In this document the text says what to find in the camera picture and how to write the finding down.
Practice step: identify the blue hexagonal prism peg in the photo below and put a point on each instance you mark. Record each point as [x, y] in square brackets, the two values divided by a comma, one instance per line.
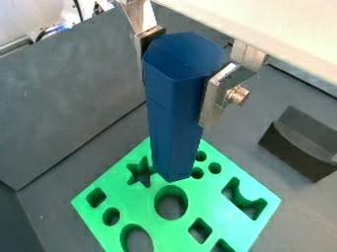
[179, 62]

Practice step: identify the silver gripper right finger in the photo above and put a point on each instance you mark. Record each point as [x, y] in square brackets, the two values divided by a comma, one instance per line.
[224, 87]

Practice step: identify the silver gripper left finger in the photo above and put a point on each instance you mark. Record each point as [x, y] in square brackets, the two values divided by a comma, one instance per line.
[144, 23]

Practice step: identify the black curved block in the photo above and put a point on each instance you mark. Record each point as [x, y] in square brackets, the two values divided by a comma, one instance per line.
[304, 143]

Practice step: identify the grey flat panel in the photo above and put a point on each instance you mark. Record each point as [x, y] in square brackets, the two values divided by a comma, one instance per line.
[66, 88]

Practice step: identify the green shape sorting board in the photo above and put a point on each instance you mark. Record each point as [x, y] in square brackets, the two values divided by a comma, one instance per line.
[212, 212]

